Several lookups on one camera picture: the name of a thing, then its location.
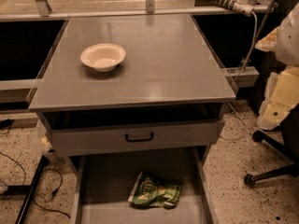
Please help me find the white power strip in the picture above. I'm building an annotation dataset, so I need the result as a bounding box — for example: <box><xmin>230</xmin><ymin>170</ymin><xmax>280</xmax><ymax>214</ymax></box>
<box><xmin>209</xmin><ymin>0</ymin><xmax>254</xmax><ymax>17</ymax></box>

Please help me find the open grey middle drawer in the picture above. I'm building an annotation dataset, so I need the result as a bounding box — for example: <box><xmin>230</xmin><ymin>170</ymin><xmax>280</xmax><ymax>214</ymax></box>
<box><xmin>71</xmin><ymin>147</ymin><xmax>219</xmax><ymax>224</ymax></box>

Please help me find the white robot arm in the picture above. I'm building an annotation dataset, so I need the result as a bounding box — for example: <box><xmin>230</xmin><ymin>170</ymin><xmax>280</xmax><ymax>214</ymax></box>
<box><xmin>255</xmin><ymin>3</ymin><xmax>299</xmax><ymax>130</ymax></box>

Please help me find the black floor cable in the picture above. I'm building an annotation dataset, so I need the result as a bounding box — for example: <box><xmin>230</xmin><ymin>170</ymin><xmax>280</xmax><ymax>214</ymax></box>
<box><xmin>0</xmin><ymin>151</ymin><xmax>72</xmax><ymax>219</ymax></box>

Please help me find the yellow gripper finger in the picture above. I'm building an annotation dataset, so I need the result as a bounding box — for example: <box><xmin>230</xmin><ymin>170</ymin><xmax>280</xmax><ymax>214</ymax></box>
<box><xmin>255</xmin><ymin>27</ymin><xmax>279</xmax><ymax>52</ymax></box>
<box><xmin>257</xmin><ymin>67</ymin><xmax>299</xmax><ymax>130</ymax></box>

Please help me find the black metal floor bar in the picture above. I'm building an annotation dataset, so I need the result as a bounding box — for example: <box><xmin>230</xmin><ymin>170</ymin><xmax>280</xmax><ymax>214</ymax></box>
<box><xmin>15</xmin><ymin>155</ymin><xmax>49</xmax><ymax>224</ymax></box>

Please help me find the green jalapeno chip bag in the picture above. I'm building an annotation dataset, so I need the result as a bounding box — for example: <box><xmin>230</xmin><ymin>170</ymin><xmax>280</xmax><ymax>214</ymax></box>
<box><xmin>128</xmin><ymin>171</ymin><xmax>184</xmax><ymax>209</ymax></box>

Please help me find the grey top drawer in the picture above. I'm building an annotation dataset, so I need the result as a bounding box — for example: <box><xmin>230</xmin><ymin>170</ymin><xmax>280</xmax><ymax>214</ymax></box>
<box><xmin>47</xmin><ymin>119</ymin><xmax>224</xmax><ymax>157</ymax></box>

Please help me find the black drawer handle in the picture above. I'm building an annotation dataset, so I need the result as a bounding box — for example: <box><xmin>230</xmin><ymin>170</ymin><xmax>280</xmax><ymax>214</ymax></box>
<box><xmin>125</xmin><ymin>133</ymin><xmax>154</xmax><ymax>143</ymax></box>

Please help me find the grey drawer cabinet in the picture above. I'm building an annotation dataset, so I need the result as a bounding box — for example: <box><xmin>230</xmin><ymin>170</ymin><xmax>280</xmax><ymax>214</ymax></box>
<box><xmin>27</xmin><ymin>13</ymin><xmax>237</xmax><ymax>224</ymax></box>

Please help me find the grey metal frame rail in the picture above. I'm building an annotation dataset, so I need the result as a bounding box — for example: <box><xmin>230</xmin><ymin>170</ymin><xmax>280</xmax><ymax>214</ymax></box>
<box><xmin>0</xmin><ymin>4</ymin><xmax>272</xmax><ymax>22</ymax></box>

